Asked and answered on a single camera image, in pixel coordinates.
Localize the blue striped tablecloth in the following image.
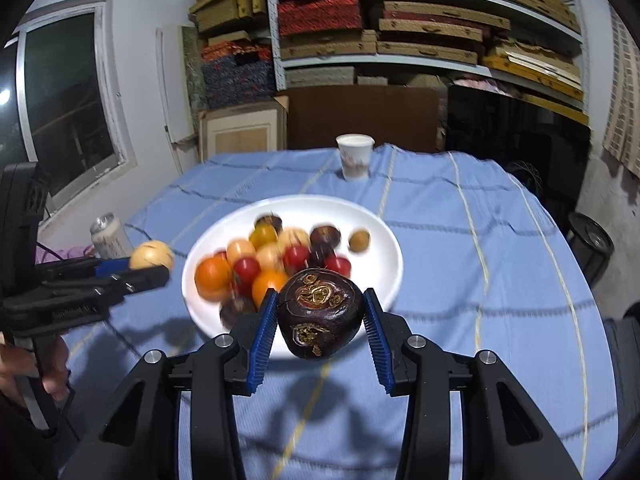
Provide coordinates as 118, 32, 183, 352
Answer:
47, 144, 621, 480

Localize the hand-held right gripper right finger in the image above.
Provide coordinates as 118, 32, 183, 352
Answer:
362, 287, 583, 480

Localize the window with dark pane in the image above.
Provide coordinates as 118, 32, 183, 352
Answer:
12, 0, 138, 211

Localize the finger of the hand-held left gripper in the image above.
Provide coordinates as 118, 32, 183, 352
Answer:
35, 256, 133, 281
42, 265, 171, 306

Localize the red patterned box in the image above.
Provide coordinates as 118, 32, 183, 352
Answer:
277, 0, 364, 37

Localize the mottled green panel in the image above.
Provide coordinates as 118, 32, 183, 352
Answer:
181, 25, 208, 113

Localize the white drink can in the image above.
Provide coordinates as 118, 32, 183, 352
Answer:
90, 213, 135, 260

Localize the white paper cup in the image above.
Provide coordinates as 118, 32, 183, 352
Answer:
336, 133, 375, 182

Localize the large orange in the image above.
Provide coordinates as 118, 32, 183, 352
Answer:
251, 270, 288, 308

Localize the white metal shelf rack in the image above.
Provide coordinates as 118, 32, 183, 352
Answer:
264, 0, 591, 111

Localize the stack of blue patterned boxes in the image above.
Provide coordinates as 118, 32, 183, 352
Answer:
200, 42, 277, 110

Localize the metal shelf with boxes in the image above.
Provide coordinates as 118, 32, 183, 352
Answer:
189, 0, 586, 103

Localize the person's left hand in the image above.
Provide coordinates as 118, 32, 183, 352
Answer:
0, 332, 73, 413

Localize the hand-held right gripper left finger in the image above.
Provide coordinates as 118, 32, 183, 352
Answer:
60, 288, 279, 480

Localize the beige picture frame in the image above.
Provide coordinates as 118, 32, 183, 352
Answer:
197, 95, 290, 163

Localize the white wooden plank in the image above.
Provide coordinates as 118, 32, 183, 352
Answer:
155, 27, 193, 171

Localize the yellow-orange tomato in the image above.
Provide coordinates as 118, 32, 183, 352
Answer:
249, 224, 279, 248

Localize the white round plate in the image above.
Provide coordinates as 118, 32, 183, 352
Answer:
181, 194, 404, 360

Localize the small tangerine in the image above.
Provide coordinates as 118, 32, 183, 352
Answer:
194, 256, 234, 303

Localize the grey chair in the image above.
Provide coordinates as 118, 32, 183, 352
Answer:
602, 300, 640, 461

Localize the brown board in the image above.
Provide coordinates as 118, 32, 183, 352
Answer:
285, 85, 446, 153

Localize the black glossy panel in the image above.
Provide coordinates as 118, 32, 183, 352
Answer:
445, 84, 593, 211

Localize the brick-patterned curtain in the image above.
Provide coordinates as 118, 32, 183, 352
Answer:
601, 5, 640, 178

